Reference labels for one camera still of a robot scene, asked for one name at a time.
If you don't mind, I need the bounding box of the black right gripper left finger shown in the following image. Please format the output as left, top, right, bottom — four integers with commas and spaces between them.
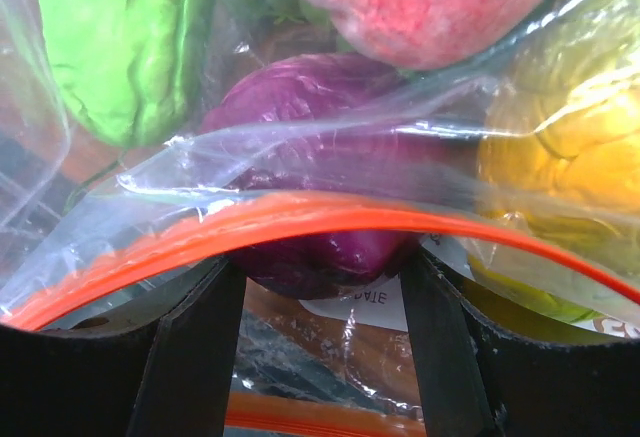
1, 259, 246, 436

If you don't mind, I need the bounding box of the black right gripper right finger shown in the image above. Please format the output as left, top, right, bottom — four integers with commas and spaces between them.
399, 250, 639, 436

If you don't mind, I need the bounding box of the purple fake onion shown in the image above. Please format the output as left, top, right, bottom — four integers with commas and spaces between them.
200, 52, 444, 300

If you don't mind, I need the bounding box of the clear zip top bag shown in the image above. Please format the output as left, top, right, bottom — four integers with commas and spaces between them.
1, 0, 639, 436

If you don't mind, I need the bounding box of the yellow green fake mango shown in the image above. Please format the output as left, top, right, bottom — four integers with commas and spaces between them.
464, 31, 640, 328

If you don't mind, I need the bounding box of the light green fake cucumber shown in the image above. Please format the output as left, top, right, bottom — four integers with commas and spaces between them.
39, 0, 213, 148

